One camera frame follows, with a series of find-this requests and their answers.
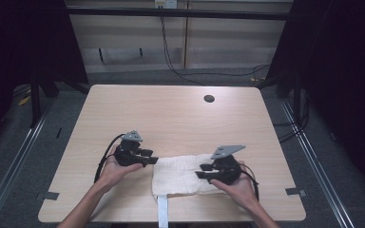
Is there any person's right hand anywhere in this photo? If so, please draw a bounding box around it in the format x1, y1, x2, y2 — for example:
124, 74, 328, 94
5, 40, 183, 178
209, 161, 259, 211

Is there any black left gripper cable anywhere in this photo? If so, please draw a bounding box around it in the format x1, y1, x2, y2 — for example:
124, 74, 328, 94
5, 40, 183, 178
93, 133, 126, 184

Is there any black metal stand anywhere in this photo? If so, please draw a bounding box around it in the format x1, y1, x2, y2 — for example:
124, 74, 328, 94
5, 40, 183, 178
29, 67, 43, 128

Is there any bundle of black cables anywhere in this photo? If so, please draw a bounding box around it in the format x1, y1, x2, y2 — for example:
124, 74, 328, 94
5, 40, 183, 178
272, 89, 311, 144

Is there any yellow object on floor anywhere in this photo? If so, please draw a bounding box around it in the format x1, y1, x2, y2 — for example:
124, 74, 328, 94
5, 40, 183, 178
17, 94, 32, 106

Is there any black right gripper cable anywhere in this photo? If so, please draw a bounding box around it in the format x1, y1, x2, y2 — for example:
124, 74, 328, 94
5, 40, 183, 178
238, 163, 261, 202

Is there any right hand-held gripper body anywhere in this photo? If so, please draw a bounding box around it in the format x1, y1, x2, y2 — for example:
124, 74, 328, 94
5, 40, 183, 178
206, 144, 247, 186

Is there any long black floor cable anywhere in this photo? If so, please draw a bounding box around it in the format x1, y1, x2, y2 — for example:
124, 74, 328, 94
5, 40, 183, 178
159, 15, 271, 87

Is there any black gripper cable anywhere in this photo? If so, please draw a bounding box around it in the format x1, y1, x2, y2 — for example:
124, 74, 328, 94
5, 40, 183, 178
93, 133, 126, 184
238, 163, 261, 202

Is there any dark curtain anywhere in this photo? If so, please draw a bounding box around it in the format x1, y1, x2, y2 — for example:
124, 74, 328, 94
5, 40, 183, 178
0, 0, 89, 153
265, 0, 365, 191

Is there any black horizontal bar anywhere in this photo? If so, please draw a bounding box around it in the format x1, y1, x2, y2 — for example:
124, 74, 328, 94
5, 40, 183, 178
66, 7, 292, 21

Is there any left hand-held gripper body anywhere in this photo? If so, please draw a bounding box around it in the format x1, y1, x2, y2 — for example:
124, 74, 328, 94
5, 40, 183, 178
113, 129, 147, 168

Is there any white cloth with strap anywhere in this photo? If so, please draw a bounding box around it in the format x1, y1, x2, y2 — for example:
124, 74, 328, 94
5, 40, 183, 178
150, 153, 233, 228

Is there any white wall outlet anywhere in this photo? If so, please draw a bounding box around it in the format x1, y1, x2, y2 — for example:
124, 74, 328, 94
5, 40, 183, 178
154, 0, 179, 10

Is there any metal floor rail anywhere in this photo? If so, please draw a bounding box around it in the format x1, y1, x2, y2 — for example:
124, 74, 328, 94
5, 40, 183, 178
279, 99, 356, 228
0, 103, 54, 228

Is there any grey tape piece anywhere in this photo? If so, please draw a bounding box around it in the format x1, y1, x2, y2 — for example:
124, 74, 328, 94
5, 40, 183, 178
42, 191, 61, 201
284, 186, 308, 198

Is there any person's left hand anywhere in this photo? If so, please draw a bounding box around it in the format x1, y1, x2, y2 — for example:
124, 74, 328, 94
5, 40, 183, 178
99, 144, 144, 192

